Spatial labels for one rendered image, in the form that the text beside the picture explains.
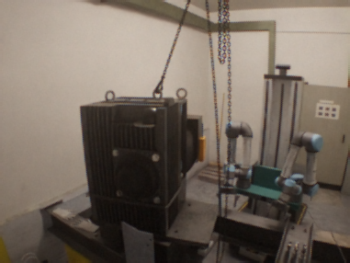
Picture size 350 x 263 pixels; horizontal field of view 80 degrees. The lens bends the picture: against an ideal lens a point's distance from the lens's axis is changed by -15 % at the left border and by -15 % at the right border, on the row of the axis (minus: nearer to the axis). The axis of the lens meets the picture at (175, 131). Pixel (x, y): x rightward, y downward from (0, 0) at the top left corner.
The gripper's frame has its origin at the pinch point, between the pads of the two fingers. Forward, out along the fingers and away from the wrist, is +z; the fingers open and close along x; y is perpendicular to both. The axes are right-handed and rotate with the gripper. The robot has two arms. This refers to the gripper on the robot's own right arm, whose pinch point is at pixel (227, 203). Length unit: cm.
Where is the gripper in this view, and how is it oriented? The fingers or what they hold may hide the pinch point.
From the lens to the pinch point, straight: 205.1
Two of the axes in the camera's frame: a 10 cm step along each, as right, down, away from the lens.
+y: 5.2, 2.0, 8.3
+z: -1.0, 9.8, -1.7
